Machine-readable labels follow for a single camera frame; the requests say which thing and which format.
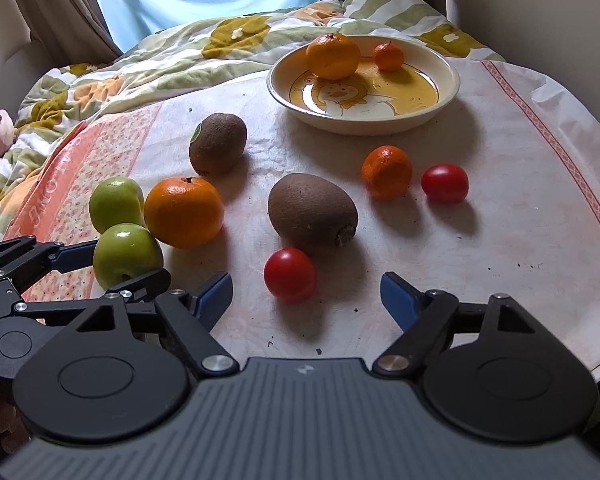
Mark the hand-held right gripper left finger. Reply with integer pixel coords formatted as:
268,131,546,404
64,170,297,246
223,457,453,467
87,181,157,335
75,271,241,377

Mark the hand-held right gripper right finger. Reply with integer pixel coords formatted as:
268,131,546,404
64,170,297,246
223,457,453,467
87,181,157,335
372,271,536,376

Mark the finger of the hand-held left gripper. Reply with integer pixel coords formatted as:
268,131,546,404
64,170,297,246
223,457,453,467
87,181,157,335
15,269,173,319
0,235,101,281

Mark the green apple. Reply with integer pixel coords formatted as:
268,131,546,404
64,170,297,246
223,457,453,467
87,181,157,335
89,177,146,234
93,223,165,290

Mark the red tomato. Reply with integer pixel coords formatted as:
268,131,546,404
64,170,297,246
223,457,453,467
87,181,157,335
263,247,317,304
421,163,470,205

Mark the large orange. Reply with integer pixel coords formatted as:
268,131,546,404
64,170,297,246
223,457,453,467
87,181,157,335
143,176,225,249
306,32,361,81

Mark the reddish orange mandarin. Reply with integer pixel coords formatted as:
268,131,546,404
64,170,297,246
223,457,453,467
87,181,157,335
361,145,413,200

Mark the large brown kiwi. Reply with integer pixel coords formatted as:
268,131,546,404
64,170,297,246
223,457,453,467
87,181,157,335
268,173,359,249

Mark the brown kiwi with green sticker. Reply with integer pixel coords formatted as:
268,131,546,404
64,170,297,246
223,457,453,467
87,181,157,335
189,113,248,177

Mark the cream bowl with cartoon print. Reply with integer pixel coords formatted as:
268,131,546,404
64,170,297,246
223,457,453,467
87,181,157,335
266,35,461,136

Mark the white cloth with pink border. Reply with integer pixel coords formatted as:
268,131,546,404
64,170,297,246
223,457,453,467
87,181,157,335
2,57,600,386

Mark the beige upholstered headboard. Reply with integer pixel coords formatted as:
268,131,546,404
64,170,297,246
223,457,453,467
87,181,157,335
0,40,56,121

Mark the floral striped duvet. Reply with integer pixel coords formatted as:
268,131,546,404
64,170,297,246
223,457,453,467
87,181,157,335
0,0,506,241

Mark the small mandarin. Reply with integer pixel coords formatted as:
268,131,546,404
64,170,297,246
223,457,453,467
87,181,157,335
372,41,405,72

